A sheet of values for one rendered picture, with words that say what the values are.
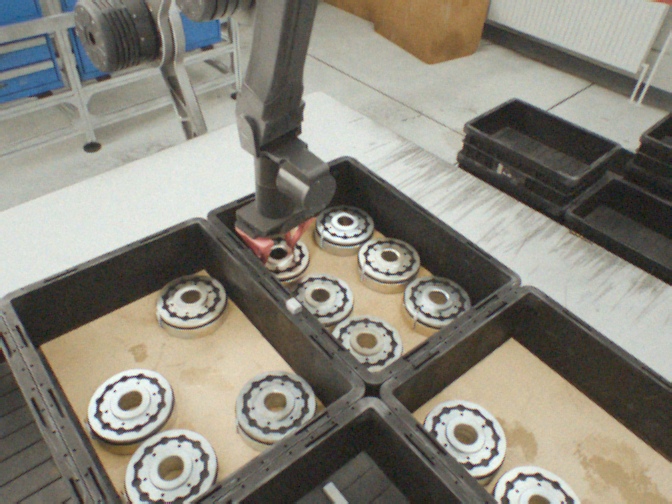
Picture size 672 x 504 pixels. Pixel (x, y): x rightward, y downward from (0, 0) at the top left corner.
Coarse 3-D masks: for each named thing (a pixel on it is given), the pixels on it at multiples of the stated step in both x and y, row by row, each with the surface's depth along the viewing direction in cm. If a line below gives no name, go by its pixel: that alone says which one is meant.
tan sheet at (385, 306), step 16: (304, 240) 99; (320, 256) 96; (336, 256) 96; (352, 256) 96; (320, 272) 93; (336, 272) 93; (352, 272) 93; (352, 288) 91; (368, 288) 91; (368, 304) 88; (384, 304) 88; (400, 304) 89; (400, 320) 86; (400, 336) 84; (416, 336) 84
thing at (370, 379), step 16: (336, 160) 100; (352, 160) 100; (368, 176) 97; (400, 192) 94; (224, 208) 88; (416, 208) 91; (464, 240) 86; (480, 256) 83; (512, 272) 81; (512, 288) 78; (480, 304) 76; (464, 320) 74; (320, 336) 71; (432, 336) 71; (448, 336) 72; (336, 352) 69; (416, 352) 69; (352, 368) 67; (384, 368) 67; (400, 368) 68; (368, 384) 66
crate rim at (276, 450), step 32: (192, 224) 85; (32, 288) 74; (288, 320) 73; (32, 352) 67; (320, 352) 69; (352, 384) 66; (64, 416) 62; (320, 416) 63; (288, 448) 59; (96, 480) 57; (224, 480) 56
